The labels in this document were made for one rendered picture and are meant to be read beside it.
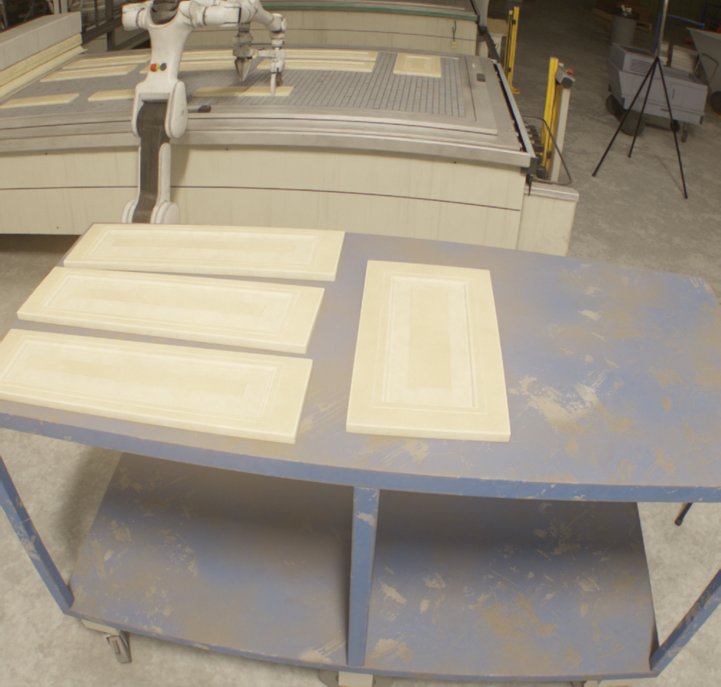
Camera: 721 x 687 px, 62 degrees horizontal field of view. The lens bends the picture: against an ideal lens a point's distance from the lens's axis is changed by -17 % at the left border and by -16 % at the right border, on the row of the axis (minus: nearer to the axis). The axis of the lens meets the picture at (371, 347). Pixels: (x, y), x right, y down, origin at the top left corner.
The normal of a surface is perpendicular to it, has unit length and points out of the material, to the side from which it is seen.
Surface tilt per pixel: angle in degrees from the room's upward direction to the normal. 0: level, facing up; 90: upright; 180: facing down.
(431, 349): 0
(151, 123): 76
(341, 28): 90
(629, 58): 90
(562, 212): 90
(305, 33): 90
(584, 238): 0
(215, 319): 11
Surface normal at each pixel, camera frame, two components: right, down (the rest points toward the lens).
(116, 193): -0.10, 0.60
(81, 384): 0.03, -0.66
